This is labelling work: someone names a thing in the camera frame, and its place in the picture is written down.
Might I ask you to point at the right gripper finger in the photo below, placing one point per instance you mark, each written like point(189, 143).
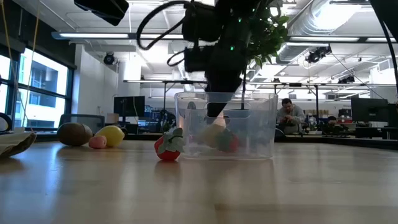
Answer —
point(230, 87)
point(214, 93)

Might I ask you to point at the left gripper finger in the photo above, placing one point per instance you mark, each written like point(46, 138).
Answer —
point(102, 9)

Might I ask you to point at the yellow plastic lemon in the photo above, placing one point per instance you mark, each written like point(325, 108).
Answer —
point(210, 135)
point(112, 135)

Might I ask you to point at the red plastic strawberry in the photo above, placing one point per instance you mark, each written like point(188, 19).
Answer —
point(231, 143)
point(166, 152)

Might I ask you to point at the small pink peach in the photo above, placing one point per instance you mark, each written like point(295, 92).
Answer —
point(97, 142)

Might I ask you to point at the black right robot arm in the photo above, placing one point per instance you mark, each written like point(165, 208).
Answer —
point(388, 12)

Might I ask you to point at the clear plastic tupperware container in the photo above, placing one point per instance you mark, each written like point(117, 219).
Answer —
point(261, 130)

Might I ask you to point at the long ceiling light bar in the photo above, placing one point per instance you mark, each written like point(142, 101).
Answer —
point(93, 35)
point(323, 39)

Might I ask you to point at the green plant in black pot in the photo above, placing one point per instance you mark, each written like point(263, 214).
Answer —
point(270, 34)

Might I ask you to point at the black round ceiling speaker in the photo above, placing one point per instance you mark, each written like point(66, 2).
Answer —
point(109, 59)

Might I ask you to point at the person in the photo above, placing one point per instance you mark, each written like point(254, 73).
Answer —
point(290, 118)

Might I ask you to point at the black computer monitor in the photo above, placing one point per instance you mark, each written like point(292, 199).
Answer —
point(129, 105)
point(393, 115)
point(370, 109)

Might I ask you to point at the large office window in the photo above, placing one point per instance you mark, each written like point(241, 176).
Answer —
point(43, 77)

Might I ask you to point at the brown plastic kiwi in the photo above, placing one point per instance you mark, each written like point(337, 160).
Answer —
point(74, 133)

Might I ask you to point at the tan folded cloth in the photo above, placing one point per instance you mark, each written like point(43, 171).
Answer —
point(15, 143)

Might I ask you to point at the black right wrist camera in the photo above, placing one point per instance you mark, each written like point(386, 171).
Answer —
point(199, 59)

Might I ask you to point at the black overhead gantry frame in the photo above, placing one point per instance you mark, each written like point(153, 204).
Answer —
point(146, 81)

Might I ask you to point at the black ceiling camera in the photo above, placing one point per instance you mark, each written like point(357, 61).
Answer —
point(317, 55)

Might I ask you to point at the silver ceiling duct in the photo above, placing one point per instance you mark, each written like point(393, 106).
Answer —
point(326, 15)

